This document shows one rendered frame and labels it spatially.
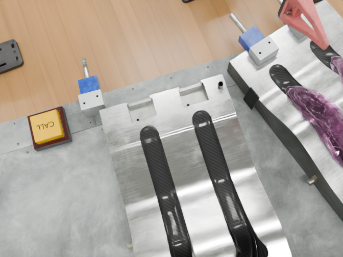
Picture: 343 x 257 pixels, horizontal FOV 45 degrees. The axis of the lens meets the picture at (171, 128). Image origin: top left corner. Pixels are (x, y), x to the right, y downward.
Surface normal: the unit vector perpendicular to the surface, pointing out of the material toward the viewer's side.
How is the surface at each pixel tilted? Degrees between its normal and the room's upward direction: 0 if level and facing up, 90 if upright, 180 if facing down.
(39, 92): 0
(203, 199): 23
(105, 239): 0
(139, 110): 0
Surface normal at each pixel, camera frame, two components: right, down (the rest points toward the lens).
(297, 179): -0.04, -0.25
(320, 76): -0.29, -0.58
